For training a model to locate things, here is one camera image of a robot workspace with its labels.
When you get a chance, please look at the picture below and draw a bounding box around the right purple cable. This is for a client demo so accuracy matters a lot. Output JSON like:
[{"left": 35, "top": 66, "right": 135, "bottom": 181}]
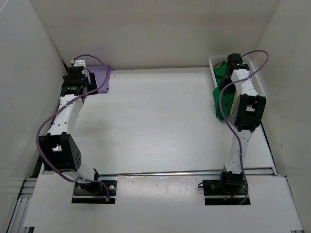
[{"left": 219, "top": 50, "right": 270, "bottom": 202}]

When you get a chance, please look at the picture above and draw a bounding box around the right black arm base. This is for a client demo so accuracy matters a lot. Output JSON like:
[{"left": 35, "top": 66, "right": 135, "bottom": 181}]
[{"left": 197, "top": 171, "right": 251, "bottom": 206}]

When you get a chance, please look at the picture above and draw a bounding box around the beige t shirt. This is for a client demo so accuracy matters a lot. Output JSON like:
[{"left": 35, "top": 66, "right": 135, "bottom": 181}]
[{"left": 212, "top": 61, "right": 236, "bottom": 120}]

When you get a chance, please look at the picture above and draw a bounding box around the aluminium frame rail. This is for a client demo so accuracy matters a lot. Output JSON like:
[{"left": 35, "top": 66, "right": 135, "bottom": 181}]
[{"left": 7, "top": 70, "right": 75, "bottom": 233}]

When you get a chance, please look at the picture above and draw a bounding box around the white plastic basket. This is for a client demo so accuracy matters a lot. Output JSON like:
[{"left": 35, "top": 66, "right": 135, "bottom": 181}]
[{"left": 208, "top": 55, "right": 266, "bottom": 96}]

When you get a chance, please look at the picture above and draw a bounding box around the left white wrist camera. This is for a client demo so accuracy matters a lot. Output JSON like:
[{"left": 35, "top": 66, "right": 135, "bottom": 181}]
[{"left": 71, "top": 60, "right": 86, "bottom": 67}]

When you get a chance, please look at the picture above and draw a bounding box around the green t shirt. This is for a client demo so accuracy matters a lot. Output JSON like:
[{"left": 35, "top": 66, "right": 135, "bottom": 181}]
[{"left": 211, "top": 61, "right": 234, "bottom": 122}]

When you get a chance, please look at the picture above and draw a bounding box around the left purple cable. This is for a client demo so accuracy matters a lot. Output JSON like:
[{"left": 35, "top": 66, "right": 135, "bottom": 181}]
[{"left": 35, "top": 53, "right": 110, "bottom": 202}]

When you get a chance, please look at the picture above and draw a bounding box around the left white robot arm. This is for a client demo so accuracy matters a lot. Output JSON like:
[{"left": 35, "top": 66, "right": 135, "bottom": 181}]
[{"left": 38, "top": 60, "right": 102, "bottom": 194}]

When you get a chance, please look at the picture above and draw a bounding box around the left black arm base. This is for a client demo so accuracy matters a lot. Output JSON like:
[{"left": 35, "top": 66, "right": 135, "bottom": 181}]
[{"left": 71, "top": 177, "right": 118, "bottom": 204}]

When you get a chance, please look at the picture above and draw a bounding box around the purple cable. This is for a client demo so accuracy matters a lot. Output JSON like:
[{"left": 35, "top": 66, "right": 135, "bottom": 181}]
[
  {"left": 219, "top": 50, "right": 270, "bottom": 202},
  {"left": 35, "top": 53, "right": 110, "bottom": 202}
]

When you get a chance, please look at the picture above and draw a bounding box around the purple t shirt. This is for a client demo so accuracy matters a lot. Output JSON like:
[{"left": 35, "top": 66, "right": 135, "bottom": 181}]
[{"left": 86, "top": 66, "right": 112, "bottom": 94}]

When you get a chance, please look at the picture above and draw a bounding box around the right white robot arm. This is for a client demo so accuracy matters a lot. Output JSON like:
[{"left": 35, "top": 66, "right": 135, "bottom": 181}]
[{"left": 219, "top": 53, "right": 266, "bottom": 175}]

